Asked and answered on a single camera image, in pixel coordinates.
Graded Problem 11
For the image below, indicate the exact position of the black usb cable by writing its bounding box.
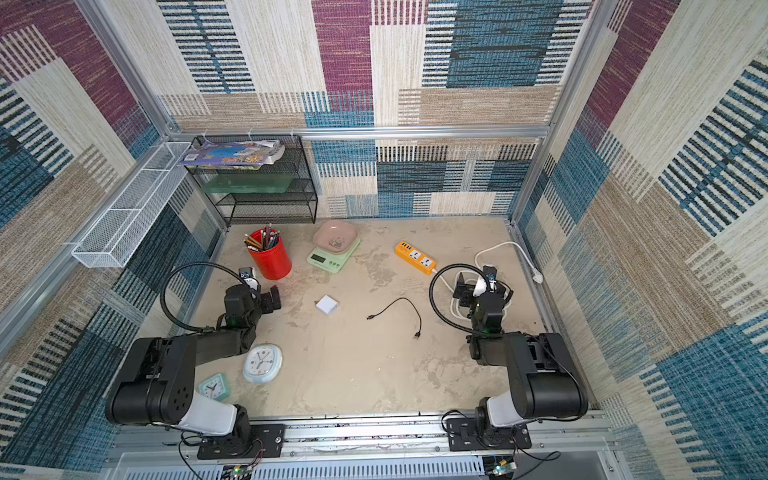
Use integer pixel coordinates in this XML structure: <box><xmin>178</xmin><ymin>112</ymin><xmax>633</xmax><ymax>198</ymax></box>
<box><xmin>366</xmin><ymin>296</ymin><xmax>424</xmax><ymax>341</ymax></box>

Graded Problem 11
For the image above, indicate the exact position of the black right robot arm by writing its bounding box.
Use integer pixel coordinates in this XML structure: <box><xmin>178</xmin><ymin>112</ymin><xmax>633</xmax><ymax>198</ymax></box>
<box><xmin>428</xmin><ymin>263</ymin><xmax>589</xmax><ymax>449</ymax></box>

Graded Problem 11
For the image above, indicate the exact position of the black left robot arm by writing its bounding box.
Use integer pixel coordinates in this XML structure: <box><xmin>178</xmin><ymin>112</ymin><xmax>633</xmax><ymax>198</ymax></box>
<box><xmin>105</xmin><ymin>261</ymin><xmax>282</xmax><ymax>441</ymax></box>

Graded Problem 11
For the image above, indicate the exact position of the green electronic kitchen scale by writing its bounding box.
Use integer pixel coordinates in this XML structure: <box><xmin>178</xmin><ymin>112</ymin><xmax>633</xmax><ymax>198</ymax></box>
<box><xmin>307</xmin><ymin>237</ymin><xmax>361</xmax><ymax>274</ymax></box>

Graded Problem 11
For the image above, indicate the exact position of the red pen holder cup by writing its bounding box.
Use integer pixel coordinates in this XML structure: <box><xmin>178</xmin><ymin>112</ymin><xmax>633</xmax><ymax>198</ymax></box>
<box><xmin>247</xmin><ymin>237</ymin><xmax>292</xmax><ymax>280</ymax></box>

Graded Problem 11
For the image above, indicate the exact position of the round light blue clock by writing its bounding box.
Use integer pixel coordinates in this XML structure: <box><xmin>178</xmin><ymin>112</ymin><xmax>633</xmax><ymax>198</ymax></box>
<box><xmin>243</xmin><ymin>344</ymin><xmax>283</xmax><ymax>384</ymax></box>

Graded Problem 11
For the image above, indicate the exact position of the pens and pencils bundle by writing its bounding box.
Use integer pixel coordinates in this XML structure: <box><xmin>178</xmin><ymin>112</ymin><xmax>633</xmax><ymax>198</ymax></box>
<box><xmin>244</xmin><ymin>224</ymin><xmax>281</xmax><ymax>252</ymax></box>

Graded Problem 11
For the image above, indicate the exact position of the orange power strip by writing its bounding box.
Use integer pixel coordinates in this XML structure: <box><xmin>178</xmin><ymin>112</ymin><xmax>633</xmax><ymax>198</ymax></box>
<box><xmin>395</xmin><ymin>241</ymin><xmax>436</xmax><ymax>275</ymax></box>

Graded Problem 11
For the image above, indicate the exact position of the small green square clock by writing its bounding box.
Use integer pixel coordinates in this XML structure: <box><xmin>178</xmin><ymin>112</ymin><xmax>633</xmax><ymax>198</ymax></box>
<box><xmin>198</xmin><ymin>373</ymin><xmax>231</xmax><ymax>401</ymax></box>

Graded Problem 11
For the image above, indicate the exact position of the pink bowl with panda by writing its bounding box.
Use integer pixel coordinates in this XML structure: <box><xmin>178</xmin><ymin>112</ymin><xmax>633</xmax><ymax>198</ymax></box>
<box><xmin>313</xmin><ymin>219</ymin><xmax>358</xmax><ymax>254</ymax></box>

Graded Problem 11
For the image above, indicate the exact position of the green folder in shelf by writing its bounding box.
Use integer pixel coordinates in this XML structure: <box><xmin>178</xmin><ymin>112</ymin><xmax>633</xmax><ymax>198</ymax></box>
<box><xmin>202</xmin><ymin>174</ymin><xmax>294</xmax><ymax>194</ymax></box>

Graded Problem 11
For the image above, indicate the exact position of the colourful magazine on shelf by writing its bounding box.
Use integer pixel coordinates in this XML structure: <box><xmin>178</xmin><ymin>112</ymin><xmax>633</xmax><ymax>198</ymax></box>
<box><xmin>179</xmin><ymin>140</ymin><xmax>286</xmax><ymax>170</ymax></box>

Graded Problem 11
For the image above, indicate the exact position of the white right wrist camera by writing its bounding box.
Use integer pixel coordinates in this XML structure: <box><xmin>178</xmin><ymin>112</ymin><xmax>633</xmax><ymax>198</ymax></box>
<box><xmin>473</xmin><ymin>265</ymin><xmax>498</xmax><ymax>297</ymax></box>

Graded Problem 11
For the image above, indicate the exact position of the white power strip cord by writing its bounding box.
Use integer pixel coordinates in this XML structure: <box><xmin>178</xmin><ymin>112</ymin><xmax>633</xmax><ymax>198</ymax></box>
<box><xmin>433</xmin><ymin>241</ymin><xmax>545</xmax><ymax>321</ymax></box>

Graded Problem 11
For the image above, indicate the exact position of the black wire mesh shelf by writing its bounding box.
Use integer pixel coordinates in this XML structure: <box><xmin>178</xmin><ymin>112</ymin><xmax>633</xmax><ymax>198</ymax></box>
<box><xmin>179</xmin><ymin>134</ymin><xmax>318</xmax><ymax>227</ymax></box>

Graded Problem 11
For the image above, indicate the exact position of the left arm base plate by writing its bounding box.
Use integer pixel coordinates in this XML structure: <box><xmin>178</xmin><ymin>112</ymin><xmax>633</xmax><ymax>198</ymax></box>
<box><xmin>197</xmin><ymin>424</ymin><xmax>286</xmax><ymax>460</ymax></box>

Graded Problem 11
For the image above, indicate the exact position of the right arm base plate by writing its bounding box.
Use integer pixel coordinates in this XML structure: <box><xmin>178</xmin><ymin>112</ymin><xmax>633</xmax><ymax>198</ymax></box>
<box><xmin>441</xmin><ymin>413</ymin><xmax>532</xmax><ymax>452</ymax></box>

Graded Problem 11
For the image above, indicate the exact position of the white wire mesh basket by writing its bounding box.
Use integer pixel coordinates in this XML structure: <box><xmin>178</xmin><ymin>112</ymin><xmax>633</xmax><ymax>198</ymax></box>
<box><xmin>72</xmin><ymin>142</ymin><xmax>190</xmax><ymax>269</ymax></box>

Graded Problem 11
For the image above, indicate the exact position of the aluminium front rail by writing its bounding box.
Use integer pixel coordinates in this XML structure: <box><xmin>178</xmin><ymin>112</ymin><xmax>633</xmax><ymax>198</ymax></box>
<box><xmin>100</xmin><ymin>411</ymin><xmax>631</xmax><ymax>479</ymax></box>

